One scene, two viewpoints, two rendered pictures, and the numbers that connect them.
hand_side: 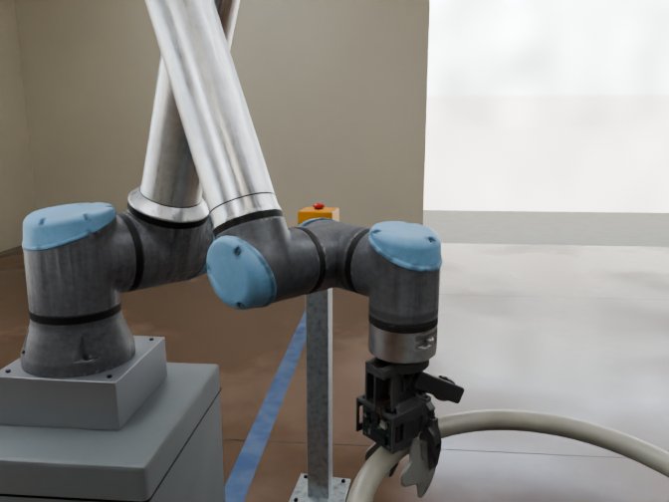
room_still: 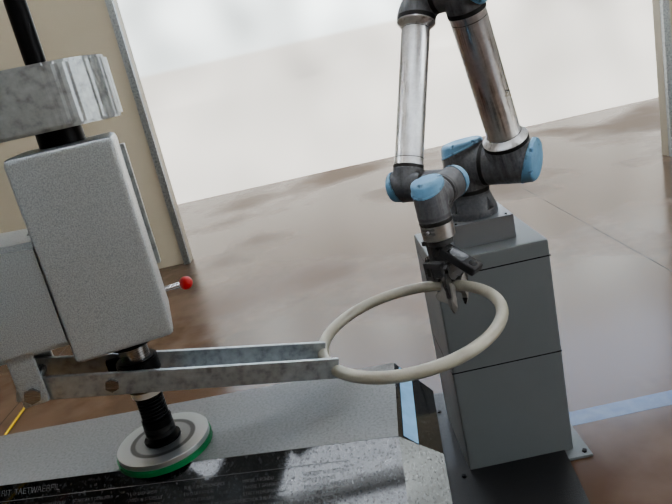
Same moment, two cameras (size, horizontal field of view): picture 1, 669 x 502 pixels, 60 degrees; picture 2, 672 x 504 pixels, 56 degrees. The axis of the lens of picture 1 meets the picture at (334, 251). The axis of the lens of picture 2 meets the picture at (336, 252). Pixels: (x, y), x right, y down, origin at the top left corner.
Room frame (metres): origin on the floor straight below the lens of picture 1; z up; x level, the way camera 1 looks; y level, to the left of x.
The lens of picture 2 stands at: (0.33, -1.70, 1.56)
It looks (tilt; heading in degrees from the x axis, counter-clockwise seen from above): 17 degrees down; 86
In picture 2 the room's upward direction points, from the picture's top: 13 degrees counter-clockwise
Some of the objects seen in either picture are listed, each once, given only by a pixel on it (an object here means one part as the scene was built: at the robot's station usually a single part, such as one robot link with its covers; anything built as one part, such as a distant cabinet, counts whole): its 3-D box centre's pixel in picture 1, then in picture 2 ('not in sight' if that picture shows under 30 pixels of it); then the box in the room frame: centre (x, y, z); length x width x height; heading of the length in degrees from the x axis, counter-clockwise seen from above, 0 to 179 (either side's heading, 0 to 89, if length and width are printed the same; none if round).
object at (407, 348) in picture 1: (404, 338); (437, 231); (0.72, -0.09, 1.07); 0.10 x 0.09 x 0.05; 40
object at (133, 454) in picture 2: not in sight; (163, 439); (-0.06, -0.37, 0.82); 0.21 x 0.21 x 0.01
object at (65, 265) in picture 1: (77, 255); (466, 163); (1.00, 0.45, 1.12); 0.17 x 0.15 x 0.18; 137
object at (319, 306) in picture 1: (319, 358); not in sight; (1.96, 0.05, 0.54); 0.20 x 0.20 x 1.09; 79
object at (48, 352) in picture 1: (78, 330); (469, 200); (1.00, 0.46, 0.99); 0.19 x 0.19 x 0.10
